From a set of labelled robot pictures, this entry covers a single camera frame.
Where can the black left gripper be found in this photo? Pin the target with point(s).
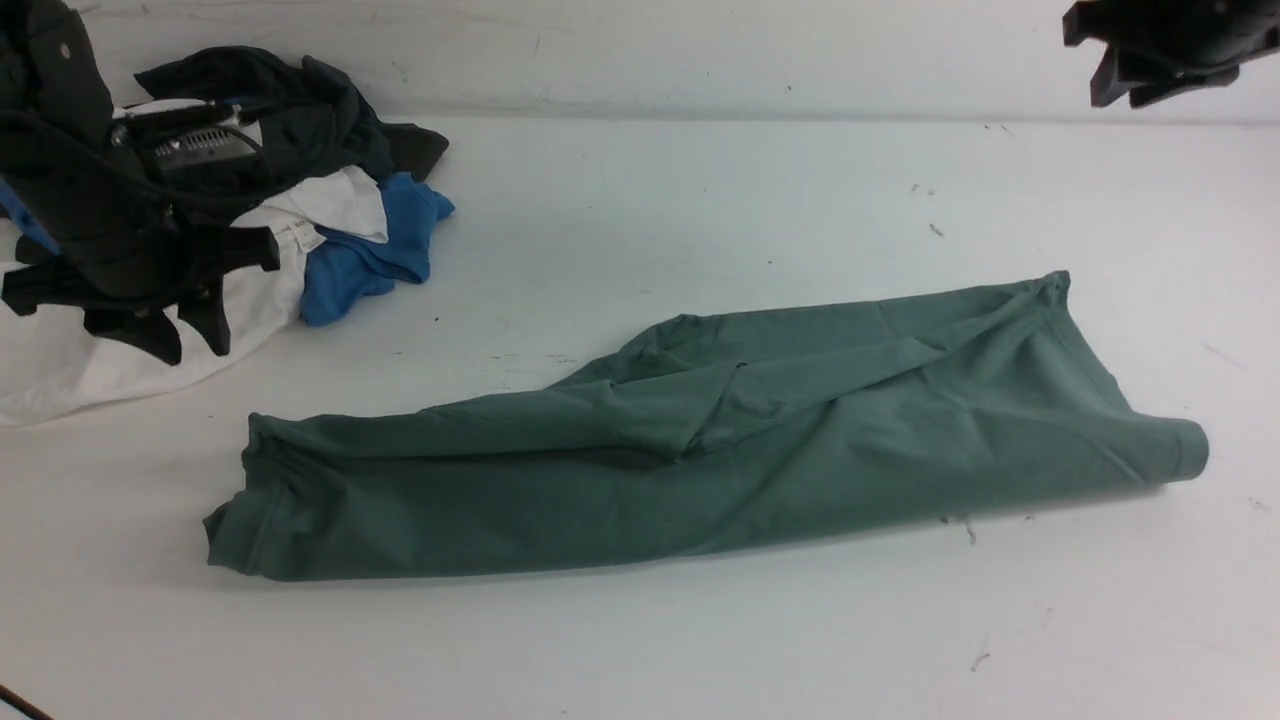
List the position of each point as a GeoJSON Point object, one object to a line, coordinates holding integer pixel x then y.
{"type": "Point", "coordinates": [125, 255]}

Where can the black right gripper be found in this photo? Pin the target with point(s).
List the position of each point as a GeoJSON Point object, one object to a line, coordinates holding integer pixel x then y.
{"type": "Point", "coordinates": [1205, 40]}

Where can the green long-sleeve top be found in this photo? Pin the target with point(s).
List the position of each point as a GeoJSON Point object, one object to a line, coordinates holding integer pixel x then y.
{"type": "Point", "coordinates": [711, 434]}

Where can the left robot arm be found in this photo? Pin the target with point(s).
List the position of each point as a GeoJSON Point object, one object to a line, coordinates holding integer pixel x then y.
{"type": "Point", "coordinates": [57, 115]}

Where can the white shirt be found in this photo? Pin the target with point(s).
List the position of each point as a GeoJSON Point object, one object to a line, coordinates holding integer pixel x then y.
{"type": "Point", "coordinates": [53, 368]}

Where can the blue shirt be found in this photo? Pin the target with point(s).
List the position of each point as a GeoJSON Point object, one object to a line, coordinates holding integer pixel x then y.
{"type": "Point", "coordinates": [370, 250]}

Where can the dark grey shirt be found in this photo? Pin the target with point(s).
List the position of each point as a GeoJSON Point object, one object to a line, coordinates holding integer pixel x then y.
{"type": "Point", "coordinates": [313, 122]}

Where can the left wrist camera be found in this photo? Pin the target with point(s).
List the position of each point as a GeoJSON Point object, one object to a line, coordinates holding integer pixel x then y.
{"type": "Point", "coordinates": [169, 135]}

